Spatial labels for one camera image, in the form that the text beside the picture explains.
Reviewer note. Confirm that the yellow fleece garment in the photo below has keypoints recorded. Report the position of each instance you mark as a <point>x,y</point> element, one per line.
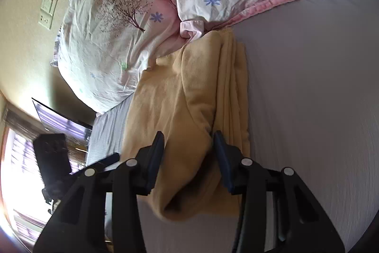
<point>189,110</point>

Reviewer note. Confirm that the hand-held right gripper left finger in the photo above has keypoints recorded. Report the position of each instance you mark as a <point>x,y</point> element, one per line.
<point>156,156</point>

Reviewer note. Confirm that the small pink cloth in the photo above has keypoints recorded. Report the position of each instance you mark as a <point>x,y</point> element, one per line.
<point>191,29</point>

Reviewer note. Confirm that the white wall switch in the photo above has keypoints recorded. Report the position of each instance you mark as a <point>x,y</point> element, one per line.
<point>49,3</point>

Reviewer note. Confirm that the grey striped bed sheet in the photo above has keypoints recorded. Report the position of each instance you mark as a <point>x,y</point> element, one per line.
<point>311,99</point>

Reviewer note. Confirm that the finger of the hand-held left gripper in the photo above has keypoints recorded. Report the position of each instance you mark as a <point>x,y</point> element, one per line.
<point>106,160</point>

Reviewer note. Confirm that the white wall outlet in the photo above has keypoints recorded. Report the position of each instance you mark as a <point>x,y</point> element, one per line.
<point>45,21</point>

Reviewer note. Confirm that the bright window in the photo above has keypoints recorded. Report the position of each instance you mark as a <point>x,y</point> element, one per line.
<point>20,176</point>

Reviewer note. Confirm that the dark flat screen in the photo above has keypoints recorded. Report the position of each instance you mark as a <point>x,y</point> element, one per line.
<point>59,119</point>

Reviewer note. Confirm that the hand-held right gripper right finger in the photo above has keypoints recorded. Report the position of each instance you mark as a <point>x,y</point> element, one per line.
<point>221,156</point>

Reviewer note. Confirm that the tree print pillow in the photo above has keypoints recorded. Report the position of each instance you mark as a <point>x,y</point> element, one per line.
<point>112,33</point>

